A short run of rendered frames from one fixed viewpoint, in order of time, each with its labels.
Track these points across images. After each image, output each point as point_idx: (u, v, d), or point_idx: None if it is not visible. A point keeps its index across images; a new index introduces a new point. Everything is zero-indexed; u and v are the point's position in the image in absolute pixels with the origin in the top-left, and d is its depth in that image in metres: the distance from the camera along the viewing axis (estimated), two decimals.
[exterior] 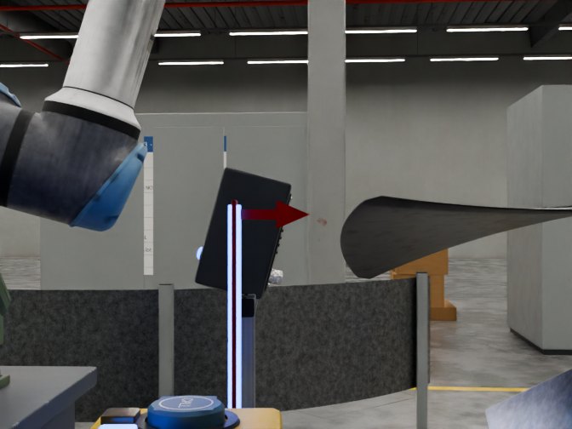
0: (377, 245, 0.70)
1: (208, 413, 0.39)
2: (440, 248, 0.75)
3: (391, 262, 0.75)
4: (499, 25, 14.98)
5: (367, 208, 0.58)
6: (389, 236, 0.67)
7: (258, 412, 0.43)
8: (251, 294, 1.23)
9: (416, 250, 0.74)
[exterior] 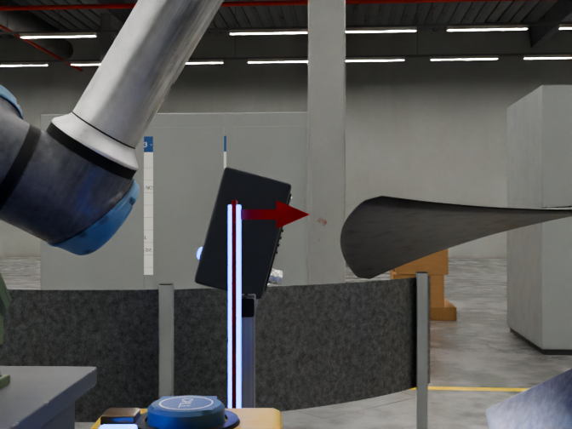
0: (377, 245, 0.70)
1: (208, 413, 0.39)
2: (440, 248, 0.75)
3: (391, 262, 0.75)
4: (499, 25, 14.98)
5: (367, 208, 0.58)
6: (389, 236, 0.67)
7: (258, 412, 0.43)
8: (251, 294, 1.23)
9: (416, 250, 0.74)
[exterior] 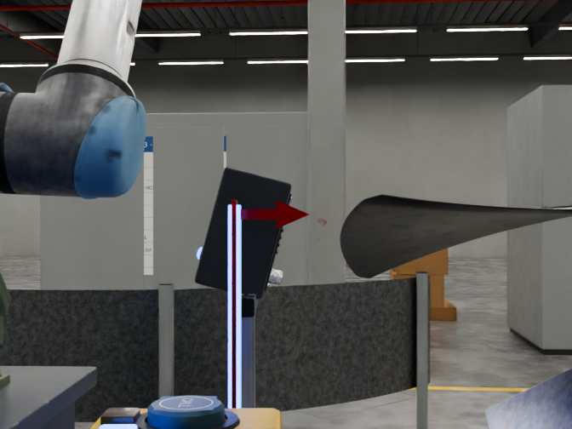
0: None
1: (208, 413, 0.39)
2: None
3: None
4: (499, 25, 14.98)
5: None
6: None
7: (258, 412, 0.43)
8: (251, 294, 1.23)
9: None
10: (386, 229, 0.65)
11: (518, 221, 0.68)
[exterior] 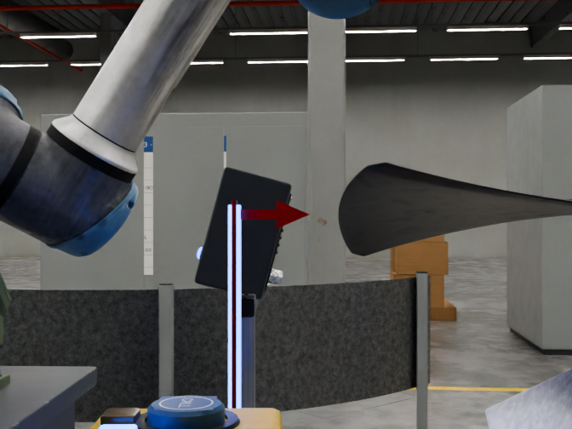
0: None
1: (208, 413, 0.39)
2: None
3: None
4: (499, 25, 14.98)
5: None
6: None
7: (258, 412, 0.43)
8: (251, 294, 1.23)
9: None
10: (386, 203, 0.65)
11: (517, 212, 0.68)
